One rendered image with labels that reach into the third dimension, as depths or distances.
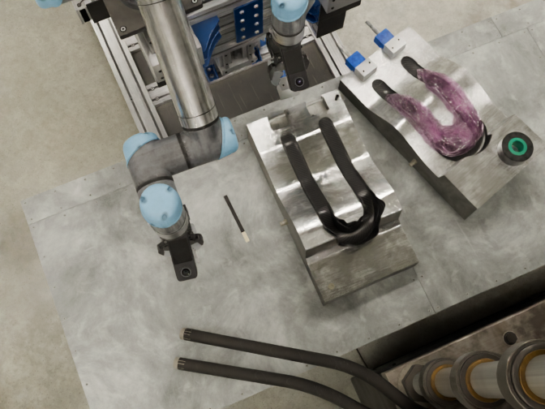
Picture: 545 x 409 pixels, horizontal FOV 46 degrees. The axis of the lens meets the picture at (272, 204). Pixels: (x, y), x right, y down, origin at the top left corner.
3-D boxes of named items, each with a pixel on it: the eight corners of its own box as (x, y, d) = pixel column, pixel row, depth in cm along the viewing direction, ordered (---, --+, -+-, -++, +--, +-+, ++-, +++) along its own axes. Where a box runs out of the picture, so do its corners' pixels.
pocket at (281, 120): (266, 122, 173) (266, 116, 170) (284, 114, 174) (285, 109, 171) (272, 136, 172) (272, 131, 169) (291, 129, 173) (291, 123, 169)
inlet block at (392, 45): (358, 31, 184) (360, 20, 179) (371, 21, 185) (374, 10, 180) (389, 62, 181) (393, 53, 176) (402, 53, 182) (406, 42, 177)
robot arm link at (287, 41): (310, 32, 143) (274, 42, 142) (308, 43, 147) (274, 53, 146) (298, 3, 145) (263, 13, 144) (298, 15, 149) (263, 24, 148)
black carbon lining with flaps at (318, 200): (276, 139, 170) (276, 124, 161) (332, 117, 172) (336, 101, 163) (332, 259, 162) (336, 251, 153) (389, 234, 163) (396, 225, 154)
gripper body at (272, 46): (293, 37, 161) (296, 10, 149) (305, 67, 159) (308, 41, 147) (264, 45, 160) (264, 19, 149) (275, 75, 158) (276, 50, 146)
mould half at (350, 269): (247, 137, 178) (246, 117, 165) (333, 103, 181) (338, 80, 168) (323, 306, 165) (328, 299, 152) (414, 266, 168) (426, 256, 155)
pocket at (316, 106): (302, 107, 175) (303, 101, 171) (321, 101, 175) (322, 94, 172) (310, 122, 174) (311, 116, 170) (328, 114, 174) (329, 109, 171)
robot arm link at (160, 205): (170, 172, 122) (185, 213, 120) (178, 190, 132) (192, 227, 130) (130, 187, 121) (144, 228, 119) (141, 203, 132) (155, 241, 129)
